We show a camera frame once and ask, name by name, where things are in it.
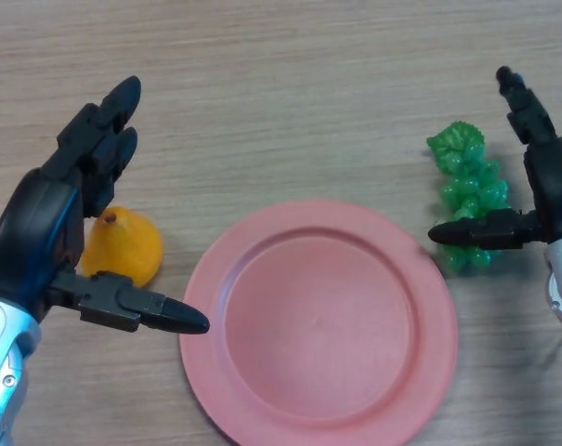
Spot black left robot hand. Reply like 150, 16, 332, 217
0, 75, 211, 335

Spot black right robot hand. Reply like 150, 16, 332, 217
427, 66, 562, 252

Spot green grape bunch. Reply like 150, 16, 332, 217
425, 120, 512, 276

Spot pink round plate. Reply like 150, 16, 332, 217
178, 199, 459, 446

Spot yellow pear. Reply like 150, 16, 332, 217
82, 206, 164, 288

